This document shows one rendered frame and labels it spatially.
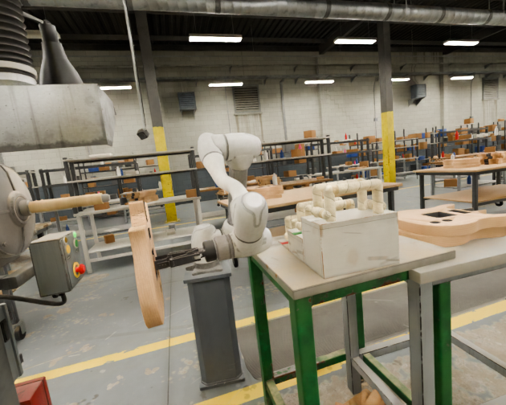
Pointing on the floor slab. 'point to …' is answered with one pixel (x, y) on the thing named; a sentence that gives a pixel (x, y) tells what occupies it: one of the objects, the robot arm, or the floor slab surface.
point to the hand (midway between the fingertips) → (155, 263)
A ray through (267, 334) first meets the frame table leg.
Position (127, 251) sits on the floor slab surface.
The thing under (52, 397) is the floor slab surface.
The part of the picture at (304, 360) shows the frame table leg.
